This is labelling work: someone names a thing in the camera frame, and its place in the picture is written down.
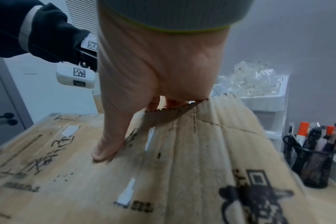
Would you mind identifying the person's right hand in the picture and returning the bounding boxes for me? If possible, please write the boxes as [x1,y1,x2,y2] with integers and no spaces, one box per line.
[91,4,231,163]

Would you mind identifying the brown printed cardboard box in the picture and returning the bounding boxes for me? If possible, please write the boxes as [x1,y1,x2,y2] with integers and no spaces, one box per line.
[0,93,319,224]

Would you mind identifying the person's left forearm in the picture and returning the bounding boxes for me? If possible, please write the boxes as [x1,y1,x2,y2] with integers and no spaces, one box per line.
[0,0,92,64]

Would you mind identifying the person's right forearm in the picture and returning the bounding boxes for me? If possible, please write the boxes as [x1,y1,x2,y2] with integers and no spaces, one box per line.
[97,0,250,33]

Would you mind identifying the white slatted air conditioner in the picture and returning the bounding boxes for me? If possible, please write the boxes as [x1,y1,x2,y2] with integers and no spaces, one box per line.
[65,0,98,37]

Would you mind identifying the pile of clear plastic packets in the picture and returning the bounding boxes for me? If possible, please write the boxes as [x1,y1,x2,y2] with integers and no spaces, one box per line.
[217,59,285,97]

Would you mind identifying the white plastic storage cart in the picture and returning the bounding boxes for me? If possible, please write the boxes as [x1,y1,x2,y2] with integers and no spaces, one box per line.
[212,75,290,152]

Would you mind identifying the grey door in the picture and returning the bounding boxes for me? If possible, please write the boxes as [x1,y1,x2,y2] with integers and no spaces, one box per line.
[0,55,34,152]

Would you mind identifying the bunch of pens and markers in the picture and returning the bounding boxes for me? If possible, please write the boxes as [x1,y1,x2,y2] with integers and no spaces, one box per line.
[288,121,336,152]

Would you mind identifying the black mesh pen holder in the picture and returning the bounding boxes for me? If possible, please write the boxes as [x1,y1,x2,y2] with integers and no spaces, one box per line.
[282,134,336,189]

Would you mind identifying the white wrist camera with markers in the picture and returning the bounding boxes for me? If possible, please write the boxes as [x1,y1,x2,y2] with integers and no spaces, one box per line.
[55,32,99,89]

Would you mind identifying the black door handle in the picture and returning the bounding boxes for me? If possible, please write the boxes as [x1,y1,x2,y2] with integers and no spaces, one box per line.
[0,112,19,125]

